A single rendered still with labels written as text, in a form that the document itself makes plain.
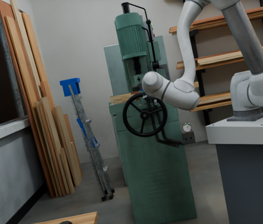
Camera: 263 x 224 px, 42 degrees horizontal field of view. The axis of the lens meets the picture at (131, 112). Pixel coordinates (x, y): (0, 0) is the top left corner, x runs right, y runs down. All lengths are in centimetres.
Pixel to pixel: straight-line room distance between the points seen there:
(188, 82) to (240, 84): 44
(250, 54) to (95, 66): 330
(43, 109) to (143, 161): 153
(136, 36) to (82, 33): 252
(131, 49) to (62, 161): 171
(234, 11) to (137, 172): 127
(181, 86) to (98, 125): 335
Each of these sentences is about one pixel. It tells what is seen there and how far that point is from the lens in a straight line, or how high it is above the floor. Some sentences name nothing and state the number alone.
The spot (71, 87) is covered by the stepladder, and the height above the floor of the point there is 108.
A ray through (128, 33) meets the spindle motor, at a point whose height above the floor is 137.
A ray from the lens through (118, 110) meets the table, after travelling 239.
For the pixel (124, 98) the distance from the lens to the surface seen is 253.
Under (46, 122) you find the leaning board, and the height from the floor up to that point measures 79.
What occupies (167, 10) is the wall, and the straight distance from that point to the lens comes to 492.
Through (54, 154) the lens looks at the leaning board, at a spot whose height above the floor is 44.
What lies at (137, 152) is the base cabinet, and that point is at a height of 54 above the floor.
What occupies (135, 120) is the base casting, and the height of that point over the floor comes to 77.
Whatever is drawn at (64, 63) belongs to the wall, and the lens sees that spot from 496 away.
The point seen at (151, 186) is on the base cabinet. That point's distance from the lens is 249.
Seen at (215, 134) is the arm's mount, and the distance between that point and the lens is 200.
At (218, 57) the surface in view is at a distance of 446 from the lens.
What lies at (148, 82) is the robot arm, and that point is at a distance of 162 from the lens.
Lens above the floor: 105
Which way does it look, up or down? 5 degrees down
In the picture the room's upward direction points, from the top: 11 degrees counter-clockwise
